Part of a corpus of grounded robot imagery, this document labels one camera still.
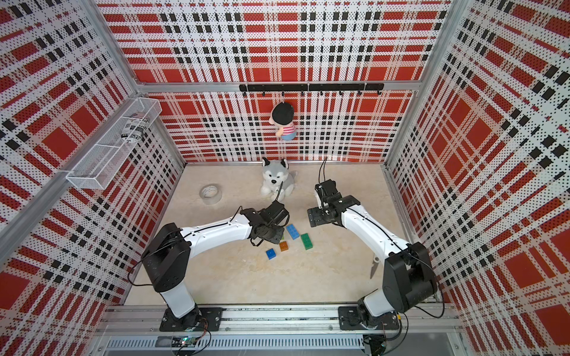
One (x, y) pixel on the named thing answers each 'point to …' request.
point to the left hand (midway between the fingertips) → (277, 233)
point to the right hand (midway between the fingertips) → (324, 215)
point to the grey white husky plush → (274, 172)
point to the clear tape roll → (211, 193)
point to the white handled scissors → (375, 263)
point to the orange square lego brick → (283, 246)
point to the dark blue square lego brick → (271, 254)
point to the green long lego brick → (306, 241)
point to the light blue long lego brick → (292, 231)
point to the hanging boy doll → (283, 116)
